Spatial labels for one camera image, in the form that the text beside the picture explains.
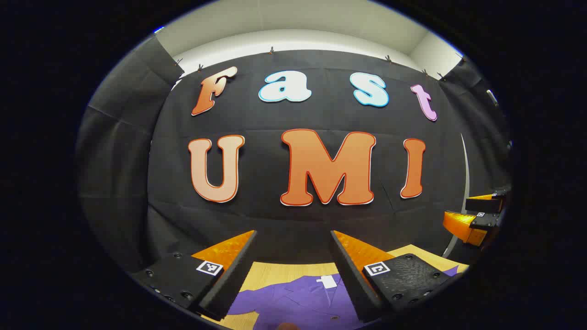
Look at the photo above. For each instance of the purple knit garment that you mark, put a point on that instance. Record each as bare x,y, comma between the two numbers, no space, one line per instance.
298,302

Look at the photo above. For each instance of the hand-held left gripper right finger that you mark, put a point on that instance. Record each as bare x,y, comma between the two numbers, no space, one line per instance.
351,284

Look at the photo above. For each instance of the white vertical pole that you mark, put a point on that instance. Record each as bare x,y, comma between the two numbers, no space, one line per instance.
466,183

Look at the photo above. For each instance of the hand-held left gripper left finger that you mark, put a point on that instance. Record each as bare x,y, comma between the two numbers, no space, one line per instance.
234,279

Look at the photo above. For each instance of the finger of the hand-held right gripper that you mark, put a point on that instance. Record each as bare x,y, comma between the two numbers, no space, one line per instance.
486,204
463,224

